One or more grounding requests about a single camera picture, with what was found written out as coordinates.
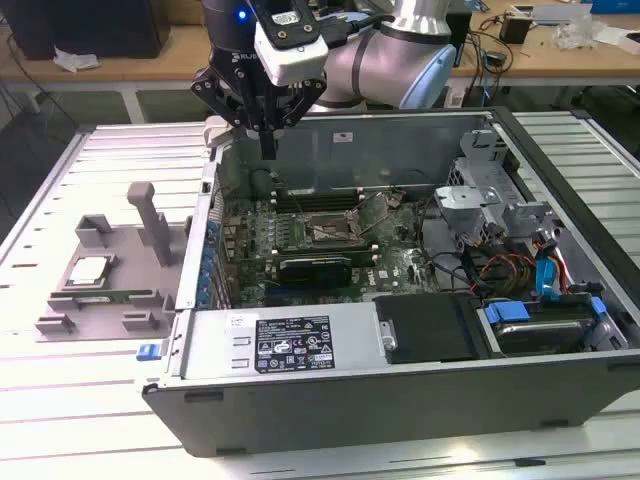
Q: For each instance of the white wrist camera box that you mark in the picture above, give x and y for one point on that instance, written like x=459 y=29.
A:
x=295 y=60

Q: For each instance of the large black computer box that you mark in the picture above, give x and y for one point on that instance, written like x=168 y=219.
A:
x=115 y=30

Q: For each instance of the CPU socket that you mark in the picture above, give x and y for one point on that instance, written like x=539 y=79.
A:
x=327 y=230

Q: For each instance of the wooden desk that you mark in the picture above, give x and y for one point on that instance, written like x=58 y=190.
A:
x=130 y=69

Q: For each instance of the flat white box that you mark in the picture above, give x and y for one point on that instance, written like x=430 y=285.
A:
x=620 y=39

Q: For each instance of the silver CPU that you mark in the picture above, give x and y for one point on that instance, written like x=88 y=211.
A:
x=89 y=272

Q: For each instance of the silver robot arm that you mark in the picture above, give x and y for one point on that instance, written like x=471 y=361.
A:
x=370 y=60

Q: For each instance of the green motherboard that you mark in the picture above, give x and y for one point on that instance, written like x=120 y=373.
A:
x=395 y=270

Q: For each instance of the green RAM stick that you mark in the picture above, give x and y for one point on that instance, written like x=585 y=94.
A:
x=115 y=298

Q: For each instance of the blue box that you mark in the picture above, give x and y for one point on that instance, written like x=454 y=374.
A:
x=615 y=6

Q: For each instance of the small black adapter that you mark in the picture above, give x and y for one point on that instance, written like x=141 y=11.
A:
x=496 y=57

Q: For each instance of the tall black box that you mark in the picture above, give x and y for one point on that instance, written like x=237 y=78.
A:
x=462 y=40

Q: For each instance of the black graphics card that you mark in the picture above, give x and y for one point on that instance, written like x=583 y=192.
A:
x=315 y=274

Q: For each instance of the crumpled white paper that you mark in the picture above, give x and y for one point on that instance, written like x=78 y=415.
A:
x=75 y=60

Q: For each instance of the silver power supply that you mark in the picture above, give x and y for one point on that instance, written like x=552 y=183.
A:
x=210 y=350

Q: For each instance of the small dark box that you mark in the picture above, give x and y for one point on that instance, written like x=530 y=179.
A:
x=515 y=29

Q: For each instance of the black optical drive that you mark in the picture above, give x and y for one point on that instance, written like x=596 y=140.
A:
x=430 y=327

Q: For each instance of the flat grey tray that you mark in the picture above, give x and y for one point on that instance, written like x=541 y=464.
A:
x=560 y=15

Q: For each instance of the silver metal drive cage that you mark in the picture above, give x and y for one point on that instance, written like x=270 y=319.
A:
x=465 y=197

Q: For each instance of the small white adapter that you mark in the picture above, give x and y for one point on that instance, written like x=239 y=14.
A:
x=455 y=97

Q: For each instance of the black RAM slot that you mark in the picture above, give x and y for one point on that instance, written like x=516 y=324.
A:
x=350 y=248
x=320 y=194
x=362 y=257
x=320 y=202

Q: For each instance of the blue case latch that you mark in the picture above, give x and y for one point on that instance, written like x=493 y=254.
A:
x=147 y=353

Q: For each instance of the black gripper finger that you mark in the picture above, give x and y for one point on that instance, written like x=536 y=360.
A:
x=305 y=100
x=210 y=92

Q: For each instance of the open black PC case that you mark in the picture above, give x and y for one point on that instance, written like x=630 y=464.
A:
x=350 y=415

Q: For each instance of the coin cell battery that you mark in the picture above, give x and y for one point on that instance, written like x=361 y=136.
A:
x=394 y=200

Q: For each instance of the clear plastic bag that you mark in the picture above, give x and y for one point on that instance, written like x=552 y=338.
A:
x=575 y=32

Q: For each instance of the blue card retention latch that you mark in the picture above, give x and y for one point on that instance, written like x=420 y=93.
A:
x=206 y=265

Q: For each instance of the hard disk in blue carrier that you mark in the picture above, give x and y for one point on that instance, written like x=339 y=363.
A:
x=540 y=334

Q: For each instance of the grey parts rack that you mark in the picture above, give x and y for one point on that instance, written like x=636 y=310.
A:
x=125 y=260

